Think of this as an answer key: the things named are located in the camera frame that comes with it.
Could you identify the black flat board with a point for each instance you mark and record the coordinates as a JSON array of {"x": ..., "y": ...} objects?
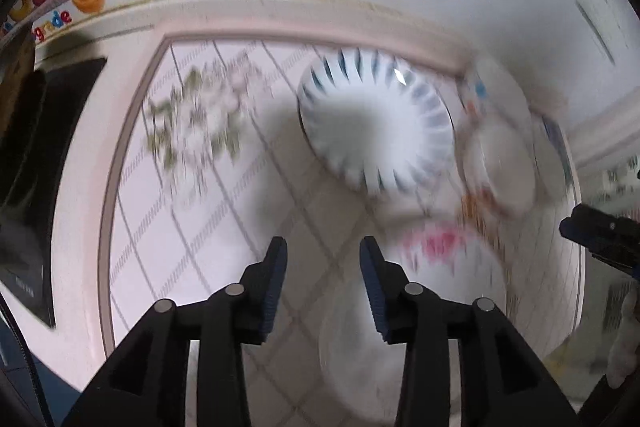
[{"x": 40, "y": 167}]

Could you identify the white plate with colourful print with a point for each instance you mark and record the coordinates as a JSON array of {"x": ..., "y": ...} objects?
[{"x": 500, "y": 157}]

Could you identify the white plate with blue rim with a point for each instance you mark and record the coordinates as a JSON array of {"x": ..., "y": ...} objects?
[{"x": 552, "y": 157}]

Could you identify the blue striped white bowl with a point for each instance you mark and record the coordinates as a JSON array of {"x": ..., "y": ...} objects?
[{"x": 380, "y": 127}]

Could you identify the white fluffy cloth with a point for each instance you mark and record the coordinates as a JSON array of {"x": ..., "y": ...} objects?
[{"x": 625, "y": 337}]

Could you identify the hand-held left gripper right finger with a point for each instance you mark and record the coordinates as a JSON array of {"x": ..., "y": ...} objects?
[{"x": 372, "y": 292}]

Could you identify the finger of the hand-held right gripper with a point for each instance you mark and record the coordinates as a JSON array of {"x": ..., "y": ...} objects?
[{"x": 600, "y": 232}]

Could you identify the white bowl with red print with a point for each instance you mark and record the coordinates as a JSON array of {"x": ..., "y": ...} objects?
[{"x": 450, "y": 267}]

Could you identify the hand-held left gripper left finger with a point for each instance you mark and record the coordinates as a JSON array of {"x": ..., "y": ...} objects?
[{"x": 274, "y": 287}]

